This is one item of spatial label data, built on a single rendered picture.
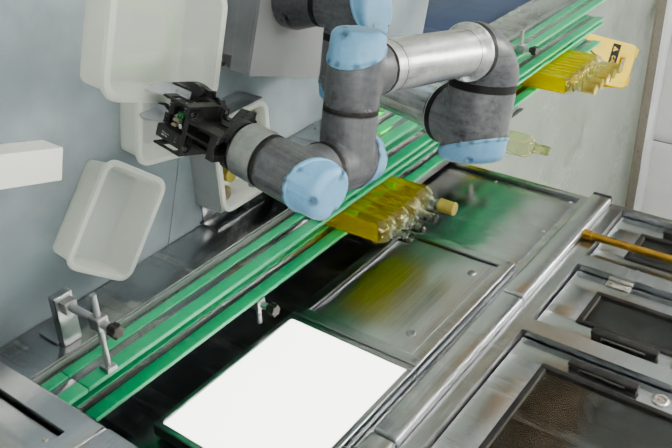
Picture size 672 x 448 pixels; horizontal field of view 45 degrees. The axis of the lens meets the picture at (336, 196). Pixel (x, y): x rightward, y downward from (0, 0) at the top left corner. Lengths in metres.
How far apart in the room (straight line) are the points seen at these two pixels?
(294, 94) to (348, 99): 1.03
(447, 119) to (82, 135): 0.70
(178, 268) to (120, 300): 0.15
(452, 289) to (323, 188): 1.04
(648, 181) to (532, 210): 6.04
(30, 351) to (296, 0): 0.87
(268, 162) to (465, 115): 0.47
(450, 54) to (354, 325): 0.83
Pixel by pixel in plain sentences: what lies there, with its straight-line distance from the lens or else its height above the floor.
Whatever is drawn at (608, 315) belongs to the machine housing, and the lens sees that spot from 2.05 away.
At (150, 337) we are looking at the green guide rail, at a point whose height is 0.95.
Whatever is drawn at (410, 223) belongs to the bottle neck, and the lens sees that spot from 1.99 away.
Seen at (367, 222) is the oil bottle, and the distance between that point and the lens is 1.96.
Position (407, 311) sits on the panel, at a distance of 1.92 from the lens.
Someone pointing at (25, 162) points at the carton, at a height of 0.81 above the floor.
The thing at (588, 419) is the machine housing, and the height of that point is 1.65.
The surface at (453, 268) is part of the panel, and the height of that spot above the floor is 1.20.
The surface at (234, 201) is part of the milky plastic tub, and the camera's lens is 1.88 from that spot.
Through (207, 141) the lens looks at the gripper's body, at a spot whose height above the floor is 1.28.
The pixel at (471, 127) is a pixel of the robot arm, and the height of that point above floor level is 1.43.
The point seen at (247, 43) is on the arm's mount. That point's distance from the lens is 1.79.
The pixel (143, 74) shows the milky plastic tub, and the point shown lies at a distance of 1.29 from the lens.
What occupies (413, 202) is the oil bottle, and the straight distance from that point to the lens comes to 2.04.
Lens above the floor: 2.01
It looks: 32 degrees down
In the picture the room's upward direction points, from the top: 108 degrees clockwise
